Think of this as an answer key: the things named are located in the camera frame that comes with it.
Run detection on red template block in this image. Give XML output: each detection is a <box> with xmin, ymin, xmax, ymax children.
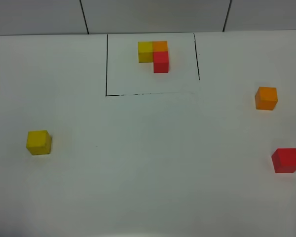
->
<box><xmin>153</xmin><ymin>51</ymin><xmax>169</xmax><ymax>73</ymax></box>

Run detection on yellow template block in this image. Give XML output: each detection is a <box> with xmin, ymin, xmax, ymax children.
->
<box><xmin>138</xmin><ymin>41</ymin><xmax>153</xmax><ymax>63</ymax></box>

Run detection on orange template block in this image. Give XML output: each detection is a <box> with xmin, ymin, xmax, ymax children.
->
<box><xmin>152</xmin><ymin>41</ymin><xmax>168</xmax><ymax>52</ymax></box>

